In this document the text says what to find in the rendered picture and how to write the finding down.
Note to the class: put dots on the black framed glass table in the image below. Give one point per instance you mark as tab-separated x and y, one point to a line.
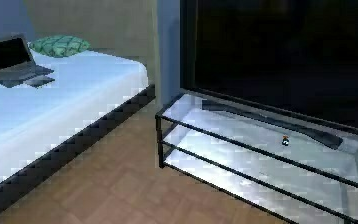
253	156

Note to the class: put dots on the white bed with black base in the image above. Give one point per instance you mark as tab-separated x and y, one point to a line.
70	100

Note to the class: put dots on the small round dark ornament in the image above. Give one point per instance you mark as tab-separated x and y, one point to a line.
285	141

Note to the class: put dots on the black television set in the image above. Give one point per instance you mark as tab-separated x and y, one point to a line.
280	53

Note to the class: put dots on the green patterned pillow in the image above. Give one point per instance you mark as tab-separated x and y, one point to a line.
60	46

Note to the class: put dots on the dark grey laptop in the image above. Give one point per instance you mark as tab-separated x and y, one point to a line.
13	65

